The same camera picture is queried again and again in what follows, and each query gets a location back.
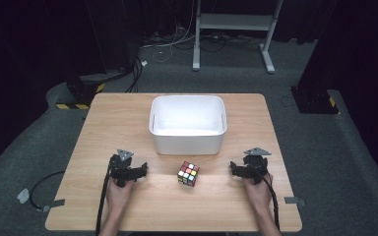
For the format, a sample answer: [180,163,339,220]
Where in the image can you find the grey metal stand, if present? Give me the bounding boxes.
[191,0,284,75]

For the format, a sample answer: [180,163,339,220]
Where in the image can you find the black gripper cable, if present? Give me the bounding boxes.
[94,162,113,236]
[248,162,281,232]

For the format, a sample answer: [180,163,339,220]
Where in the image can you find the black base with yellow stripes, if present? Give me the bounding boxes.
[55,76,107,111]

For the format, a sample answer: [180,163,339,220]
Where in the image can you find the person's left hand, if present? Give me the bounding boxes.
[105,177,135,212]

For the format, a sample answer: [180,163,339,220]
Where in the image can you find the black floor cable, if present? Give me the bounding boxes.
[29,170,66,210]

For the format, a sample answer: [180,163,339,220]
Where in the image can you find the grey tape strip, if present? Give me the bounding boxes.
[40,198,66,212]
[283,196,306,207]

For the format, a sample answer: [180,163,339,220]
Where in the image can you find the person's right hand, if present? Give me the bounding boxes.
[244,172,274,214]

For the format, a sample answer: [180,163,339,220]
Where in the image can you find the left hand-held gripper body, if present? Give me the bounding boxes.
[108,148,140,189]

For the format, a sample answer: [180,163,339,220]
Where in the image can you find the multicoloured puzzle cube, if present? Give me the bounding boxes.
[176,160,201,188]

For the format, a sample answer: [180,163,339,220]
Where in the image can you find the white floor cable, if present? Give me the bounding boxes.
[140,0,199,64]

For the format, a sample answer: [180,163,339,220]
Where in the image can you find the black base with yellow mark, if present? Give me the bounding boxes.
[289,86,341,115]

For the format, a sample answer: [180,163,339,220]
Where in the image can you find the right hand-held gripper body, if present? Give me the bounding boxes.
[241,147,273,186]

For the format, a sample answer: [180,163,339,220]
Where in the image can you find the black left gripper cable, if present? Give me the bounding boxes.
[94,162,113,236]

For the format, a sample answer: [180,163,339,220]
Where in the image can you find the black cable bundle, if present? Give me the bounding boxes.
[124,56,144,93]

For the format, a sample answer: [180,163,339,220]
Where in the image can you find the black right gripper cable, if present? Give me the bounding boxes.
[248,162,281,232]

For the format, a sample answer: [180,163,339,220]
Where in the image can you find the white plastic bin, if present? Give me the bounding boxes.
[148,94,228,156]

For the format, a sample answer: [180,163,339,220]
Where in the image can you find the black cables under stand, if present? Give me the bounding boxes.
[141,29,264,54]

